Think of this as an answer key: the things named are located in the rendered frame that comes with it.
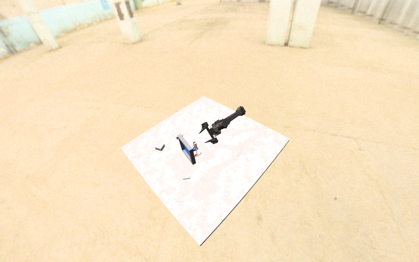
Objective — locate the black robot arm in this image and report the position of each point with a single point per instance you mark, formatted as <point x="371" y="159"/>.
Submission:
<point x="223" y="123"/>

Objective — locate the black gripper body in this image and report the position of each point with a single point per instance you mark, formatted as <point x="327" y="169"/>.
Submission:
<point x="210" y="131"/>

